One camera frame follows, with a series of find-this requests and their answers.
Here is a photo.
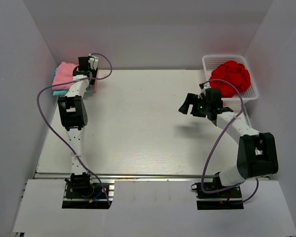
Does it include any folded teal t shirt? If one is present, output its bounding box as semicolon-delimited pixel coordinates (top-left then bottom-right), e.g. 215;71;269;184
52;66;92;97

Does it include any folded salmon t shirt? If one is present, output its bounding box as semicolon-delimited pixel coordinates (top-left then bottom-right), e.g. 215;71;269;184
86;80;98;93

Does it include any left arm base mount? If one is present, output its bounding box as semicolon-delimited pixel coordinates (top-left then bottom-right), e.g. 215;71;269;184
62;172;114;209

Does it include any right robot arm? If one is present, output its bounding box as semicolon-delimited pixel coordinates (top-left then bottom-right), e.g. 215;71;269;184
179;88;278;197

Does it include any pink t shirt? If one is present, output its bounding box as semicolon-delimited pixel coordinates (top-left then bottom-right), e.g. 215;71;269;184
51;61;80;91

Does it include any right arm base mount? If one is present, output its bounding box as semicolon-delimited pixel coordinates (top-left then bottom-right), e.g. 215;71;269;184
191;180;244;210

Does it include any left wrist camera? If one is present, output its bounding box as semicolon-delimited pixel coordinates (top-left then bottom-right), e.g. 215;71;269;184
88;54;99;70

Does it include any white plastic basket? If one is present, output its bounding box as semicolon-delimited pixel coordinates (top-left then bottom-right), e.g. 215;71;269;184
202;54;259;103

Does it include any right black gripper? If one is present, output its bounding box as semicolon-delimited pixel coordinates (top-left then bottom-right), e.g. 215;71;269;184
179;93;211;118

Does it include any red crumpled t shirt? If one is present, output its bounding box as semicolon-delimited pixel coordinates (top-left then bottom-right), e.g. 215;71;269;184
209;60;251;98

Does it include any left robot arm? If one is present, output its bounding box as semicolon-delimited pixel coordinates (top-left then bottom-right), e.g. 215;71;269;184
58;55;99;177

